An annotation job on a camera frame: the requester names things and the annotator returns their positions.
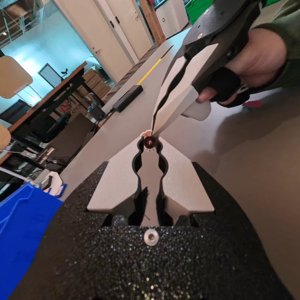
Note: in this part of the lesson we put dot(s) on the white waste bin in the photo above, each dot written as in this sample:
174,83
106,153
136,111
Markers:
181,14

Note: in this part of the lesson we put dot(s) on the wooden post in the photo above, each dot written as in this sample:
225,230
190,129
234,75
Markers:
152,21

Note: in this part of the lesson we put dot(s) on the blue plastic bin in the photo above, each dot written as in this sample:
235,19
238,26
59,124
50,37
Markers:
18,234

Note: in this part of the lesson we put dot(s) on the person's right forearm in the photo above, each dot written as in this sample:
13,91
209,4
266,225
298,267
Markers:
293,28

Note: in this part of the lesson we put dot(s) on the white recycling bin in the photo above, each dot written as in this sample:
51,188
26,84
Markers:
168,27

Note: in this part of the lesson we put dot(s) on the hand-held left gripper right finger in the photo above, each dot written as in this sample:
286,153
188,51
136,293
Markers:
185,185

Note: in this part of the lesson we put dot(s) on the green plastic crate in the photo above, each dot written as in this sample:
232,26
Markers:
194,9

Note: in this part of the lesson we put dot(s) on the white door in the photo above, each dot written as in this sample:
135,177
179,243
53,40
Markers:
131,28
93,30

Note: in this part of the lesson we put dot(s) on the dark grey usb hub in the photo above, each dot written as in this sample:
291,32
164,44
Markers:
96,113

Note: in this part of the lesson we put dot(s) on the brown cardboard panel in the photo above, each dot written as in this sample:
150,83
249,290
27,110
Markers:
75,136

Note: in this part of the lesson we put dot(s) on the person's right hand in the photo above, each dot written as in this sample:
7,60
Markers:
262,58

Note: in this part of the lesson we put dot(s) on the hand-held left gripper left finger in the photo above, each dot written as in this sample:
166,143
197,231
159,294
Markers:
114,182

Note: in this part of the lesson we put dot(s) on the stack of cardboard boxes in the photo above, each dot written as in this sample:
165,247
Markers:
93,82

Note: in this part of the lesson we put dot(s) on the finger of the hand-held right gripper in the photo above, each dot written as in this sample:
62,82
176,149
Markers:
174,72
185,93

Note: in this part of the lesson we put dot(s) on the wooden chair back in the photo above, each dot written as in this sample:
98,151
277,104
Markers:
11,77

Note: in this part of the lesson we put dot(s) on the wooden chair seat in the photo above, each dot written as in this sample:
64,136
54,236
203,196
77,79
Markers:
4,138

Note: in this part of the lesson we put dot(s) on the wooden desk black frame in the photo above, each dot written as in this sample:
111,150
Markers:
70,78

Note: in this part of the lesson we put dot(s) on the black rectangular power brick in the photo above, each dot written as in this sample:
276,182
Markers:
127,98

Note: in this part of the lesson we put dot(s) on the yellow tape strip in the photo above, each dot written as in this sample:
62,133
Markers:
150,71

